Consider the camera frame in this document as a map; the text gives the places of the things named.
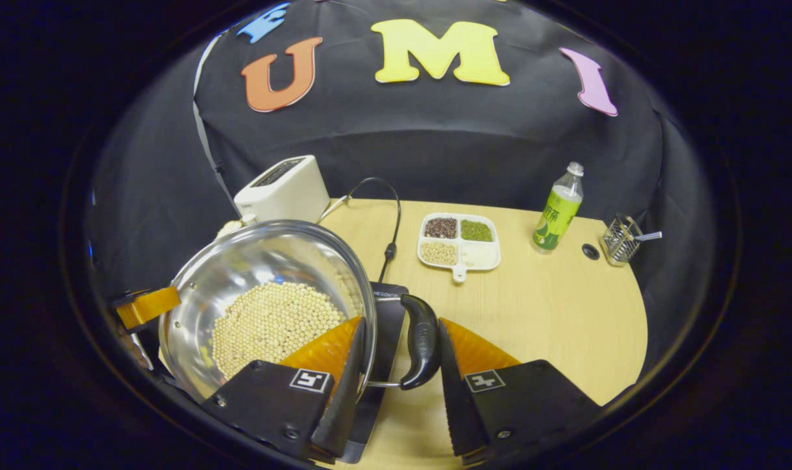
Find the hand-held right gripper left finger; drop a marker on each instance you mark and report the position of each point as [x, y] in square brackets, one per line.
[350, 398]

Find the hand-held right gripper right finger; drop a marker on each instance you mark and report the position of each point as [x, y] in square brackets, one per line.
[454, 405]

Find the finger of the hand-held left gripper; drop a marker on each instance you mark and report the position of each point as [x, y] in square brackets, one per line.
[149, 305]

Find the black induction cooktop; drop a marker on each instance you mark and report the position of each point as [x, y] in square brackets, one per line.
[386, 333]

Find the stainless steel pot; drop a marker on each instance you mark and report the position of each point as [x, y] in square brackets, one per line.
[239, 274]

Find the large pile of soybeans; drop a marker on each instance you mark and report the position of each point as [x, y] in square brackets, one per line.
[271, 326]

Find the sandwich with lettuce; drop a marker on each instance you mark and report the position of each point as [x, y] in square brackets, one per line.
[228, 229]

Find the small pile of soybeans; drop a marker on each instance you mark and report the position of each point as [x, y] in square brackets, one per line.
[439, 253]

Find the white divided dish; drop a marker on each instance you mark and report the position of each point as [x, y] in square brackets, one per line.
[480, 254]

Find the pile of green mung beans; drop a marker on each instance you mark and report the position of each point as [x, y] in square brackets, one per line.
[476, 231]

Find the white toaster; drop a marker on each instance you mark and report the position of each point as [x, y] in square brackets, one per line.
[285, 192]

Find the pile of red beans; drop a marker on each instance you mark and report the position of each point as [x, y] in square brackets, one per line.
[441, 228]

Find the green label drink bottle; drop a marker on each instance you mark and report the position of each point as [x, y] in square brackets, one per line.
[555, 219]

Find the metal spoon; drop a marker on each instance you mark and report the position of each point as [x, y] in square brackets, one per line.
[650, 235]

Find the black backdrop cloth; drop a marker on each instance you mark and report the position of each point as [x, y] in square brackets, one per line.
[435, 143]

